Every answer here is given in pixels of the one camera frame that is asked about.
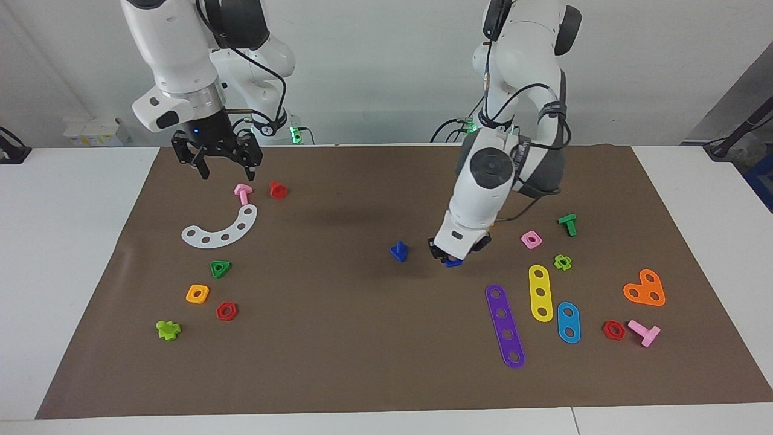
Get white curved hole plate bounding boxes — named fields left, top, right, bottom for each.
left=181, top=204, right=258, bottom=249

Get white cardboard box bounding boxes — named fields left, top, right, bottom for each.
left=63, top=118, right=130, bottom=147

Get blue two-hole plastic plate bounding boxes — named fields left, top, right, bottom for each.
left=556, top=301, right=582, bottom=345

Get yellow three-hole plastic plate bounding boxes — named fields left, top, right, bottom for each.
left=528, top=265, right=554, bottom=323

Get blue crate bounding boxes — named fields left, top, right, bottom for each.
left=744, top=151, right=773, bottom=212

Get black stand pole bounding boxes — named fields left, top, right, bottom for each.
left=704, top=94, right=773, bottom=161

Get black base cable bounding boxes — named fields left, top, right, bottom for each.
left=430, top=118, right=481, bottom=144

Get black clamp device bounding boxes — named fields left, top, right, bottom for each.
left=0, top=127, right=32, bottom=165

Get purple four-hole plastic plate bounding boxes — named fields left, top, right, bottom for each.
left=485, top=284, right=526, bottom=370

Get brown table mat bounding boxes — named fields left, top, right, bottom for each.
left=35, top=144, right=773, bottom=421

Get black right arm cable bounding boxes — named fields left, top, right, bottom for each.
left=194, top=0, right=287, bottom=137

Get orange three-hole corner plate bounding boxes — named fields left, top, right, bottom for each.
left=623, top=269, right=667, bottom=308

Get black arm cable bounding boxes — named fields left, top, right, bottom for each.
left=194, top=0, right=287, bottom=137
left=480, top=36, right=571, bottom=221

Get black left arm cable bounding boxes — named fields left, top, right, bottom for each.
left=480, top=36, right=571, bottom=221

